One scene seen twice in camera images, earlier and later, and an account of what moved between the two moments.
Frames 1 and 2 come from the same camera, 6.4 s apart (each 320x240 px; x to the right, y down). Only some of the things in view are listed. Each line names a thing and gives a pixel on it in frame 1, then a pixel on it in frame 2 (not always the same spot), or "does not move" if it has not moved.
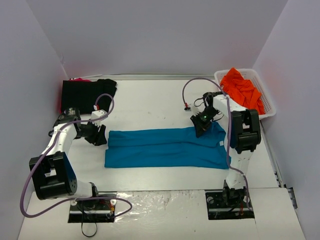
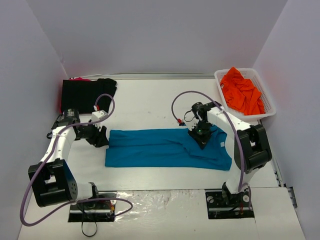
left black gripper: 95,133 does not move
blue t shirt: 177,148 does not move
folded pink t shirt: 79,79 does not move
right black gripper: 200,124 → 200,138
